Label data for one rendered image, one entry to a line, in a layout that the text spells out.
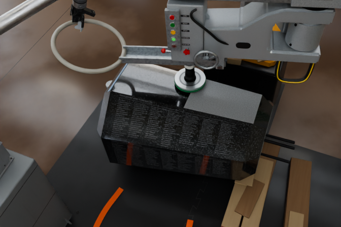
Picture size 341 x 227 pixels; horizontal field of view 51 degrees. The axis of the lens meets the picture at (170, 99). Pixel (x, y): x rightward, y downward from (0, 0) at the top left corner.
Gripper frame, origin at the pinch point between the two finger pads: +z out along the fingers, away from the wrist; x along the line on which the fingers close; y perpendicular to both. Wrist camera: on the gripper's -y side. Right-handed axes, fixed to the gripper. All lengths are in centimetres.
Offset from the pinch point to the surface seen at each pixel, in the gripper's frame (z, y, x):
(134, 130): 28, -22, 74
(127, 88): 15, -22, 48
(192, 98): 0, -58, 73
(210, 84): -3, -74, 66
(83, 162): 109, 3, 52
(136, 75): 14, -33, 38
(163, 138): 22, -37, 87
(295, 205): 47, -128, 151
